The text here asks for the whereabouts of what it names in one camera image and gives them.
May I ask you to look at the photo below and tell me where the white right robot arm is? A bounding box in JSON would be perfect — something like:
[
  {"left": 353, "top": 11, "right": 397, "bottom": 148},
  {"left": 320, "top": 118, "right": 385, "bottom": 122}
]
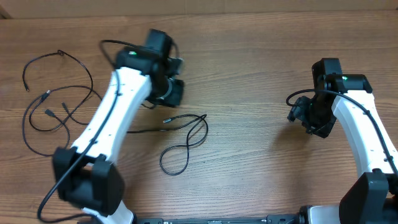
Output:
[{"left": 288, "top": 72, "right": 397, "bottom": 223}]

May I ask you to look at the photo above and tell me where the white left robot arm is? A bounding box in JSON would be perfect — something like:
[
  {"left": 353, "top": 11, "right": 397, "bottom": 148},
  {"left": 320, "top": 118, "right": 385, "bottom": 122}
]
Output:
[{"left": 46, "top": 46, "right": 183, "bottom": 223}]

